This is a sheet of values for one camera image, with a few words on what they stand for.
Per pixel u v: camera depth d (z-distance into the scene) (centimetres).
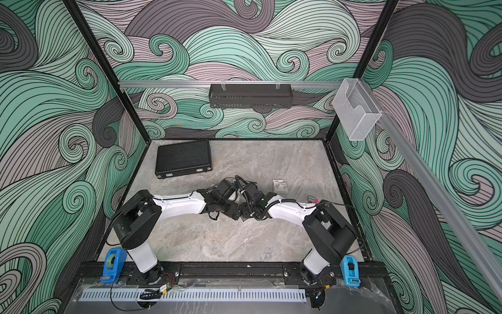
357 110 77
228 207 80
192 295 70
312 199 90
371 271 74
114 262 73
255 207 67
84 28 76
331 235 44
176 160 104
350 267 71
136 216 51
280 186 98
